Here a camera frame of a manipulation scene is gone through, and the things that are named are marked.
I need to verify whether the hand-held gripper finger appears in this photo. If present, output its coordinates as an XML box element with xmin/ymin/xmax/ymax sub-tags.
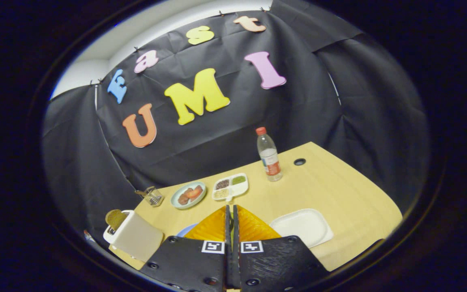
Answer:
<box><xmin>232</xmin><ymin>205</ymin><xmax>329</xmax><ymax>292</ymax></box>
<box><xmin>139</xmin><ymin>205</ymin><xmax>231</xmax><ymax>292</ymax></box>

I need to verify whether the brown bread slice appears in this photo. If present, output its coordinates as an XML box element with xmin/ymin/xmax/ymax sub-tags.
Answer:
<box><xmin>105</xmin><ymin>209</ymin><xmax>128</xmax><ymax>232</ymax></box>

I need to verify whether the white divided tray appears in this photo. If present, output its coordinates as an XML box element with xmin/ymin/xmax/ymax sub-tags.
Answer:
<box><xmin>212</xmin><ymin>173</ymin><xmax>249</xmax><ymax>202</ymax></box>

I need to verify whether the blue plate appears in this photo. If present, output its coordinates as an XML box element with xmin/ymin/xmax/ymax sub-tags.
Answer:
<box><xmin>176</xmin><ymin>223</ymin><xmax>198</xmax><ymax>237</ymax></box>

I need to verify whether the pale green plate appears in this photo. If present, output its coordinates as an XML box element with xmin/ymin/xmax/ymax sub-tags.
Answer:
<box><xmin>171</xmin><ymin>181</ymin><xmax>207</xmax><ymax>209</ymax></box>

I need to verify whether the white rectangular plate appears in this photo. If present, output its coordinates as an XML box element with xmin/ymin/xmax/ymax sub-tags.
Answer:
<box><xmin>269</xmin><ymin>208</ymin><xmax>334</xmax><ymax>249</ymax></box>

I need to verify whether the clear bottle with red cap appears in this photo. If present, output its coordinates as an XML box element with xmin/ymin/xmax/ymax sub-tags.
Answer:
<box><xmin>256</xmin><ymin>127</ymin><xmax>283</xmax><ymax>182</ymax></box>

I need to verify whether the white toaster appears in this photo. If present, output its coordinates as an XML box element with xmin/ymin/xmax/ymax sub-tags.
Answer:
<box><xmin>103</xmin><ymin>210</ymin><xmax>164</xmax><ymax>262</ymax></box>

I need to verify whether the wire basket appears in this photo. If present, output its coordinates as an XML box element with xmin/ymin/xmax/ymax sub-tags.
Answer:
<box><xmin>135</xmin><ymin>186</ymin><xmax>164</xmax><ymax>207</ymax></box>

